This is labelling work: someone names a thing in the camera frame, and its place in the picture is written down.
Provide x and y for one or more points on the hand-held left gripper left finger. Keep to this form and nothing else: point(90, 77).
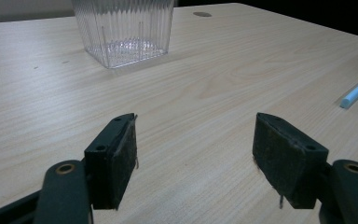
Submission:
point(112, 161)

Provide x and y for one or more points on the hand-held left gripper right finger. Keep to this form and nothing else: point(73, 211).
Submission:
point(287, 161)

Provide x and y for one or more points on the clear ribbed plastic container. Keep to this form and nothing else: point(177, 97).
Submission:
point(124, 28)

